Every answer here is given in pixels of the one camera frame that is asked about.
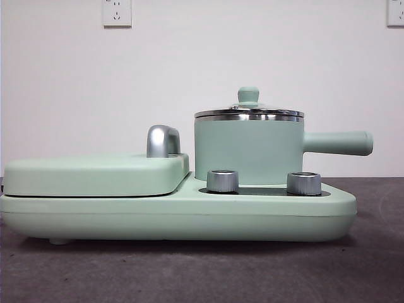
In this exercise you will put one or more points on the silver control knob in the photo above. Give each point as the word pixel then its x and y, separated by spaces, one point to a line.
pixel 304 183
pixel 222 181

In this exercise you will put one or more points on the glass lid with green knob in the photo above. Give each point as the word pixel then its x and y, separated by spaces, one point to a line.
pixel 248 95

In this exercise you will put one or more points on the mint green cooker base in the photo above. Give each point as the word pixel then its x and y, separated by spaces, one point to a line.
pixel 94 214

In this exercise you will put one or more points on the mint green griddle cover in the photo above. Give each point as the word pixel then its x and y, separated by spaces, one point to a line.
pixel 88 173

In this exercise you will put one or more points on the white wall socket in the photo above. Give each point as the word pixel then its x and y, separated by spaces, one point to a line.
pixel 396 14
pixel 117 14

